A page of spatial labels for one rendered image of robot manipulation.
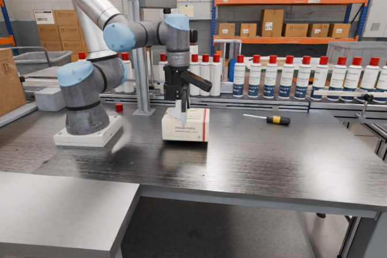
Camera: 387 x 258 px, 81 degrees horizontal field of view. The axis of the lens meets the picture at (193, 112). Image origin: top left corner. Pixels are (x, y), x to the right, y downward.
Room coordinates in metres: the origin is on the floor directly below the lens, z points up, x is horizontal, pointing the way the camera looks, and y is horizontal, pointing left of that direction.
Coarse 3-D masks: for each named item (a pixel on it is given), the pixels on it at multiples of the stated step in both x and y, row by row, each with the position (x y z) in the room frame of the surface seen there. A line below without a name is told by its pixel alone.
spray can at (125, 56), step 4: (124, 52) 1.19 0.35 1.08; (124, 56) 1.16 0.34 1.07; (124, 60) 1.16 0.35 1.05; (128, 60) 1.17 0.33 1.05; (128, 64) 1.16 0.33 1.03; (128, 68) 1.16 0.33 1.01; (128, 72) 1.16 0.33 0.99; (128, 76) 1.15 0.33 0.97; (124, 84) 1.15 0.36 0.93; (128, 84) 1.15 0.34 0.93; (132, 84) 1.17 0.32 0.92; (124, 88) 1.16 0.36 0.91; (128, 88) 1.15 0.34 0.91; (132, 88) 1.17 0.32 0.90; (124, 92) 1.16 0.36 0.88; (128, 92) 1.15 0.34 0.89; (132, 92) 1.16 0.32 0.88
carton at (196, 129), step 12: (168, 108) 0.82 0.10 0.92; (192, 108) 0.82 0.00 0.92; (168, 120) 0.71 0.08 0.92; (180, 120) 0.71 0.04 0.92; (192, 120) 0.71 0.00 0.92; (204, 120) 0.71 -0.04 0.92; (168, 132) 0.71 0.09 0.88; (180, 132) 0.70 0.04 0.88; (192, 132) 0.70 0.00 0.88; (204, 132) 0.69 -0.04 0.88
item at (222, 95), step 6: (30, 90) 1.21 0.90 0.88; (36, 90) 1.20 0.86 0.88; (108, 90) 1.20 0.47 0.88; (114, 90) 1.20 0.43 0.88; (150, 90) 1.20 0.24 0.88; (192, 96) 1.10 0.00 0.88; (198, 96) 1.10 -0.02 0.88; (210, 96) 1.10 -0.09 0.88; (222, 96) 1.10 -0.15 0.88; (228, 96) 1.10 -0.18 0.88; (246, 96) 1.10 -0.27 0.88; (258, 96) 1.11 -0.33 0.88; (276, 96) 1.10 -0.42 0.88; (306, 102) 1.02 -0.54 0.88
